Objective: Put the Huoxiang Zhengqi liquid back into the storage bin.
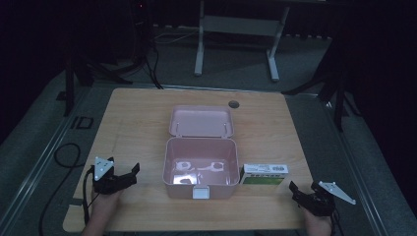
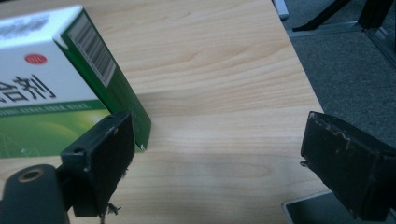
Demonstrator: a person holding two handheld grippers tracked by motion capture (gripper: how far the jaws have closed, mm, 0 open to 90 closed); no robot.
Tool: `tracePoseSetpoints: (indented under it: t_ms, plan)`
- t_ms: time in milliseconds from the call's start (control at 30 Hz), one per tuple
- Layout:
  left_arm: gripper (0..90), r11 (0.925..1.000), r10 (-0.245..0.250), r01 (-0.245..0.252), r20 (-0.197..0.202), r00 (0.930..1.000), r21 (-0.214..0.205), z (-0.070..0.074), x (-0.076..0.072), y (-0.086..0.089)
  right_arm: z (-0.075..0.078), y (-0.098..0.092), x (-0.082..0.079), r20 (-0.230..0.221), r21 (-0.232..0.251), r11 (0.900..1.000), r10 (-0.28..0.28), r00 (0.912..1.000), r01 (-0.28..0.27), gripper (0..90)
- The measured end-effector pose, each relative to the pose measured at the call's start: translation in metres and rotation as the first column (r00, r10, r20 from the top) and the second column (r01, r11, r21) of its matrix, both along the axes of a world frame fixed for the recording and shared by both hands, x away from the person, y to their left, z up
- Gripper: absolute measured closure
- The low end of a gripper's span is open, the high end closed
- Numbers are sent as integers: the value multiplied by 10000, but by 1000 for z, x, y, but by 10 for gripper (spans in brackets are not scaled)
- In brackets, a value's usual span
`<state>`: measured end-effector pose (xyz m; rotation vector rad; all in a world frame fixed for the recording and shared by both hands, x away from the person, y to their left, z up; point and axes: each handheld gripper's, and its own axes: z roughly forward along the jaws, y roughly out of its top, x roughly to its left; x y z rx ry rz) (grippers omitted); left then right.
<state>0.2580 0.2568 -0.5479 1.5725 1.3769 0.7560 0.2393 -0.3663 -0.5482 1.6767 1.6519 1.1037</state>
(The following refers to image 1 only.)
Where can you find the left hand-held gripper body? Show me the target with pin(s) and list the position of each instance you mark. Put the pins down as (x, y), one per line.
(108, 183)

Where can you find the green and white medicine box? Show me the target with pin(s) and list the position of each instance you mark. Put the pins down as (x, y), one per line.
(265, 175)

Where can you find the black metal stand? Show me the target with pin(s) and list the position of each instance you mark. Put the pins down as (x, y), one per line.
(82, 75)
(331, 85)

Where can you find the black floor tape marking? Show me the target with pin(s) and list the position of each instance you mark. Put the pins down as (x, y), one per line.
(82, 122)

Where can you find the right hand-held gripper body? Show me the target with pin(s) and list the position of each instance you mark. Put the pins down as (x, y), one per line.
(319, 203)

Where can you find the pink plastic storage box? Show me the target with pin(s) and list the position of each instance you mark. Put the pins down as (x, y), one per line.
(200, 154)

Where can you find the person's right hand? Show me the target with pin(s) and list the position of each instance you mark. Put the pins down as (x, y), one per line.
(316, 221)

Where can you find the white metal desk frame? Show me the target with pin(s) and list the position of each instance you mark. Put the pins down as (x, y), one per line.
(241, 26)

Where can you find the person's left hand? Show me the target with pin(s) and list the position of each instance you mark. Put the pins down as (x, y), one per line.
(105, 205)

